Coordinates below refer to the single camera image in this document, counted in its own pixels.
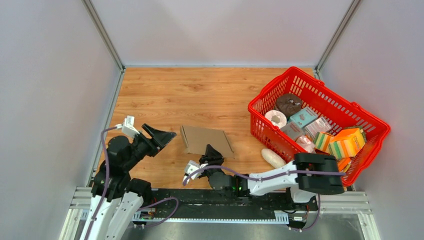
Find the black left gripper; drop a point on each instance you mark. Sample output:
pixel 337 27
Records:
pixel 160 139

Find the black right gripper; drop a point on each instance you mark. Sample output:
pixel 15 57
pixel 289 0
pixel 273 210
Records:
pixel 212 157

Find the brown cardboard box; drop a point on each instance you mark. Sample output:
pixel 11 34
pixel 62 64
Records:
pixel 196 139

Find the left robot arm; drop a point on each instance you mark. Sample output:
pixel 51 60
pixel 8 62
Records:
pixel 115 196

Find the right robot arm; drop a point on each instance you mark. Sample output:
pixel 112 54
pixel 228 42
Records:
pixel 307 175

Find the teal small box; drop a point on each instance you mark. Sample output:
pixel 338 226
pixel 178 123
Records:
pixel 303 117

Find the white tissue roll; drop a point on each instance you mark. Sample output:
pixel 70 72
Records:
pixel 277 118

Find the brown round chocolate cake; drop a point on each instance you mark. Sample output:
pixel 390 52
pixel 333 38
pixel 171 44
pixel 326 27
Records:
pixel 288 104

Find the red plastic basket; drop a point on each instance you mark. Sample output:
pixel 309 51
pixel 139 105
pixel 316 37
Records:
pixel 339 112

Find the striped colourful sponge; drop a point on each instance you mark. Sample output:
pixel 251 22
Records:
pixel 322 141

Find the pink transparent packet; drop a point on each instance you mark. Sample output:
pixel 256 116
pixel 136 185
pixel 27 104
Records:
pixel 316 126

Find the orange snack bag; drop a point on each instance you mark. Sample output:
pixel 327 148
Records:
pixel 344 164

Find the orange sponge pack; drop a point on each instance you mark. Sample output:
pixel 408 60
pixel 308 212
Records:
pixel 348 142

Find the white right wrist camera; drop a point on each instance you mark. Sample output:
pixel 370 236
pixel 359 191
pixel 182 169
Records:
pixel 191 167

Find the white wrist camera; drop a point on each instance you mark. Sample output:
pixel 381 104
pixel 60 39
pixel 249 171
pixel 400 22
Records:
pixel 127 127
pixel 191 167

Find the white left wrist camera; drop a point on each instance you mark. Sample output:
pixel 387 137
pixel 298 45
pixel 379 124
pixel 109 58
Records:
pixel 127 127

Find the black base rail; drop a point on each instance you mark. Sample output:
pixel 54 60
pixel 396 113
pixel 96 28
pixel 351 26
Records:
pixel 209 206

